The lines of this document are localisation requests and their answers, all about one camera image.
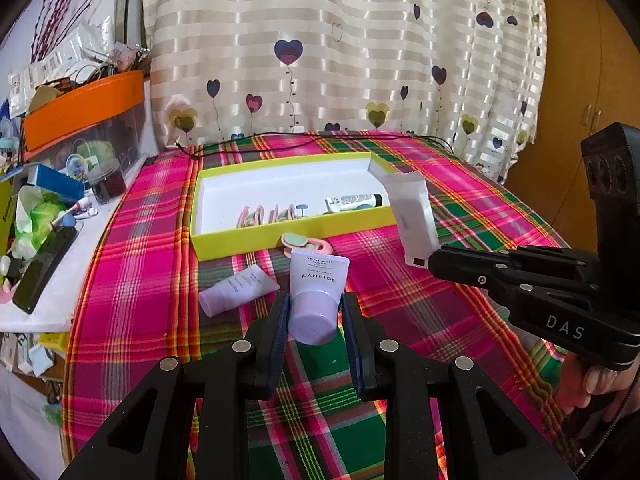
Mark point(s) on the black phone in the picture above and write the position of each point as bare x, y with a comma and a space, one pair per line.
42, 272

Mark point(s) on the blue push pin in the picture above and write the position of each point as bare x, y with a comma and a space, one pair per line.
302, 208

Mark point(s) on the lilac cosmetic tube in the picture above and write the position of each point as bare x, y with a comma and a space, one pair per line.
315, 295
235, 290

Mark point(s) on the teal baby bottle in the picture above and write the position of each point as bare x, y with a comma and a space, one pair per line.
7, 140

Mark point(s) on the orange lid storage box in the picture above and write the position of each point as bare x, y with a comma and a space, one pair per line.
85, 105

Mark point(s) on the pile of white packets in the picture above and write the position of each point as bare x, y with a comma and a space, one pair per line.
70, 55

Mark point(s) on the plaid blanket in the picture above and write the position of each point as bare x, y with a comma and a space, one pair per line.
150, 240

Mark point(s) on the white tube with black cap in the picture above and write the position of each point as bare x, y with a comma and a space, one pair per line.
352, 202

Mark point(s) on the pink clip with green pad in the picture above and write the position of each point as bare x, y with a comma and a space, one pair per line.
305, 244

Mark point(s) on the green plastic bag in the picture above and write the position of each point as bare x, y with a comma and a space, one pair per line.
42, 215

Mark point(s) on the person's right hand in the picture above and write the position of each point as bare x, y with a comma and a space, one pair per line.
597, 380

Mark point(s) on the blue carton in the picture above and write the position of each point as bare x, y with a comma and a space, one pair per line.
57, 182

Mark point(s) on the wooden wardrobe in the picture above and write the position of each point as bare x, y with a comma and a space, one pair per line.
575, 60

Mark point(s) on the dark jar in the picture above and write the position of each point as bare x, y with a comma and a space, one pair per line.
107, 185

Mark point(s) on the heart print curtain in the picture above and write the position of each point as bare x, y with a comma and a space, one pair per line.
350, 45

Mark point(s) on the yellow-green box lid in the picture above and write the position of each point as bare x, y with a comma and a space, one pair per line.
5, 215

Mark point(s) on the dried purple branches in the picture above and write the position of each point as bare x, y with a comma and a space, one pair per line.
65, 5

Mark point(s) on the white side table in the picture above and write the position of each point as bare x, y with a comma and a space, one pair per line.
85, 260

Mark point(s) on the yellow-green cardboard box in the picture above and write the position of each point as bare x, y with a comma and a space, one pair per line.
280, 185

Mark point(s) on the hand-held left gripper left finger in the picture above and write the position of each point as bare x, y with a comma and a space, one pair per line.
279, 340

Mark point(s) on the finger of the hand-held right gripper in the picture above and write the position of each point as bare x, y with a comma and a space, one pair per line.
465, 272
525, 259

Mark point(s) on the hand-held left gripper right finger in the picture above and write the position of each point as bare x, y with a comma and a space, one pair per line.
350, 345

